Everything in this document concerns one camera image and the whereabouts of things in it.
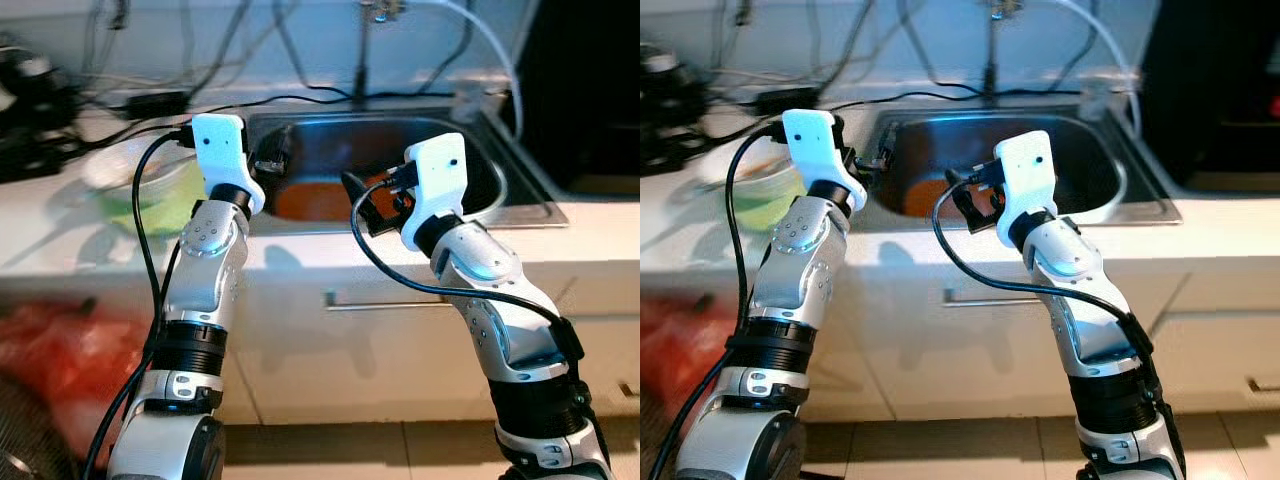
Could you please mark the white ceramic bowl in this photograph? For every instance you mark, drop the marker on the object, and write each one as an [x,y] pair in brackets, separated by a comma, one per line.
[735,165]
[120,165]

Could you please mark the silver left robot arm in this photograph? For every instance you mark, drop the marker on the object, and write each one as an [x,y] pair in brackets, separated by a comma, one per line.
[800,270]
[205,265]

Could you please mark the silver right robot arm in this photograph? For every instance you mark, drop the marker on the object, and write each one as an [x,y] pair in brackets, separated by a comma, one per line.
[1070,262]
[480,265]

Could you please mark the stainless steel kitchen sink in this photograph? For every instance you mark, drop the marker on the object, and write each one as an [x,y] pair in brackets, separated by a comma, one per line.
[520,195]
[1140,190]

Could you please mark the white kitchen cabinet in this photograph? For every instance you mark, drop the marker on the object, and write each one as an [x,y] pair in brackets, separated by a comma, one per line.
[930,360]
[330,360]

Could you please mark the orange flat board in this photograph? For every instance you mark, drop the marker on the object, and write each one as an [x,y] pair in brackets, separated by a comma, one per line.
[925,200]
[310,203]

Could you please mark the black power adapter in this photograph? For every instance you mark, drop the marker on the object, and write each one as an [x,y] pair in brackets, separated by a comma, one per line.
[785,100]
[155,102]

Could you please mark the light green plate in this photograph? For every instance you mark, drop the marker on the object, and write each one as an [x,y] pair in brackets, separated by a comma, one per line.
[165,210]
[765,205]

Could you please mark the black countertop appliance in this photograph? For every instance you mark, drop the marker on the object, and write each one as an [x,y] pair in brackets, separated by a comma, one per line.
[670,110]
[35,110]

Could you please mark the dark tall appliance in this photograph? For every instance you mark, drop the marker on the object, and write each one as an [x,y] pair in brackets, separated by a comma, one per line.
[585,90]
[1215,90]

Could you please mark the red plastic bag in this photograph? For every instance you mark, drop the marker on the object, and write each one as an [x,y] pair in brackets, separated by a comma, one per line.
[680,340]
[60,350]

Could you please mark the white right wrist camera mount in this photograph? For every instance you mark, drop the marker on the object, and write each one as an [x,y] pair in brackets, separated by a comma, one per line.
[440,180]
[1025,175]

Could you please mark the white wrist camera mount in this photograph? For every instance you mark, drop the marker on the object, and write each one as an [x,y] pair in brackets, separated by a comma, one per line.
[812,140]
[1025,175]
[220,150]
[440,180]

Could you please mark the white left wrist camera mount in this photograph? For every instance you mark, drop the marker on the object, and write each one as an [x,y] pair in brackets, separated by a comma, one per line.
[220,150]
[812,140]

